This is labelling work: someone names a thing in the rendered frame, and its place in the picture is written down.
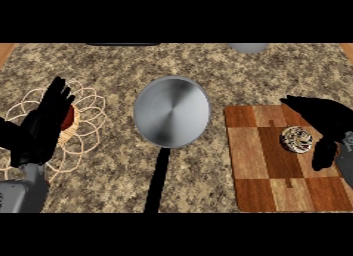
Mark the grey round bowl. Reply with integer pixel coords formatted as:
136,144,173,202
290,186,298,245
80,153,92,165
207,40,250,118
226,42,270,54

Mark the white brown cupcake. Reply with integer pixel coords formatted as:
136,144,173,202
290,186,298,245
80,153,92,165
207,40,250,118
279,125,315,154

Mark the pale wire flower-shaped basket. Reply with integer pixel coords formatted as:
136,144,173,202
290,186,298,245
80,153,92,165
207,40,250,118
0,78,108,184

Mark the silver pan with black handle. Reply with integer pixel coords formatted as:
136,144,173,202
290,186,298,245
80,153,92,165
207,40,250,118
132,75,213,214

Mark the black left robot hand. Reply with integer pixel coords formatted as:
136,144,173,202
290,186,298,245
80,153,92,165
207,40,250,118
0,76,77,168

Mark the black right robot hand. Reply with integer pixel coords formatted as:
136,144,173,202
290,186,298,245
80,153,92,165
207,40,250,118
278,94,353,172

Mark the checkered wooden cutting board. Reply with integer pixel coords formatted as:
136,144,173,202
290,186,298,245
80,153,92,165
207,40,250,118
223,104,353,213

